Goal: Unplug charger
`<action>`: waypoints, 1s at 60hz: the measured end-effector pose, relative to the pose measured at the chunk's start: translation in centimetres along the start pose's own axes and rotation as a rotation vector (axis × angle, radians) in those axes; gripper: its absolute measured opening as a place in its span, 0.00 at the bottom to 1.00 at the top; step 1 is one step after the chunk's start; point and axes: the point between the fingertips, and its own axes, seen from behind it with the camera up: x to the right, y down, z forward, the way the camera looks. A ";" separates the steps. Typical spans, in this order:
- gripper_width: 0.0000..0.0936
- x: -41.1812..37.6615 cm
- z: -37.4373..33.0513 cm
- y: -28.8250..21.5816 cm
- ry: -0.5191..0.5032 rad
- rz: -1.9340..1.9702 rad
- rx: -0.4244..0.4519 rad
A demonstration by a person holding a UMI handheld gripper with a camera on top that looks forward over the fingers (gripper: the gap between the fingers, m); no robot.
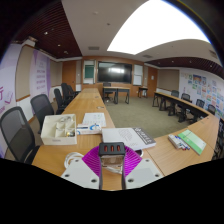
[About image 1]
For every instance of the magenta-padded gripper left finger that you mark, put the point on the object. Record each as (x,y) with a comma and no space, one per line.
(78,173)

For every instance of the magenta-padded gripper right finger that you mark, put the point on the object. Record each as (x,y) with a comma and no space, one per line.
(145,173)

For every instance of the black charger block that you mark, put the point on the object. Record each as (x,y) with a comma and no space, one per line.
(111,154)

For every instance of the dark round disc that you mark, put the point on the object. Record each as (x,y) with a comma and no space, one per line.
(140,153)

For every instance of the white book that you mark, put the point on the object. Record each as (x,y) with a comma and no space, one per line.
(125,136)

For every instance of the small white and blue box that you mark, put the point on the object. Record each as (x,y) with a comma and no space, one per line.
(87,130)

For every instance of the pack of marker pens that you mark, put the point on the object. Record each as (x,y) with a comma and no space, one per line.
(176,141)

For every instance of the white open cardboard box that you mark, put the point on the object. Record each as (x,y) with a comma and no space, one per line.
(48,138)

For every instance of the green booklet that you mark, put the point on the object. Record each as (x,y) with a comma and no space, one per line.
(192,141)

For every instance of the white paper sheet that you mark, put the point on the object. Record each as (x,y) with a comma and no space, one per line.
(95,118)

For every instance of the black mesh office chair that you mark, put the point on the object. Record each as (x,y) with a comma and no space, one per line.
(65,90)
(59,98)
(16,133)
(41,106)

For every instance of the long wooden table row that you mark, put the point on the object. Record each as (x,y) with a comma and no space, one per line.
(176,101)

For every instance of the group of black office chairs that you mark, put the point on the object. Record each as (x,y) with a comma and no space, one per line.
(220,133)

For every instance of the small wooden side table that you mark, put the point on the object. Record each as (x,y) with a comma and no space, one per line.
(143,88)

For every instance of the wooden desk with black legs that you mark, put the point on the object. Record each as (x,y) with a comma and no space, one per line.
(116,88)

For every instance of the black chair behind desk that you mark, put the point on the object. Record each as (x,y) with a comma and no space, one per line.
(106,84)

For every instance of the plain white whiteboard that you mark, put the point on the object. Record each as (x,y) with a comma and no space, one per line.
(138,75)

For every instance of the whiteboard with green panel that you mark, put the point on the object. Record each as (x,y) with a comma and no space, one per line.
(89,71)

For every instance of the large white ceiling light panel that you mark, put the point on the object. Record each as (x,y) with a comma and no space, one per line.
(156,26)

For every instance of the group of colourful wall posters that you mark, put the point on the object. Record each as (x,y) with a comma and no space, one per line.
(206,90)

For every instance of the large black wall screen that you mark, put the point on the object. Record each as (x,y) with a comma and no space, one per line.
(115,72)

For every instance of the purple wall banner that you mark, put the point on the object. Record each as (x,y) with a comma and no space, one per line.
(40,73)

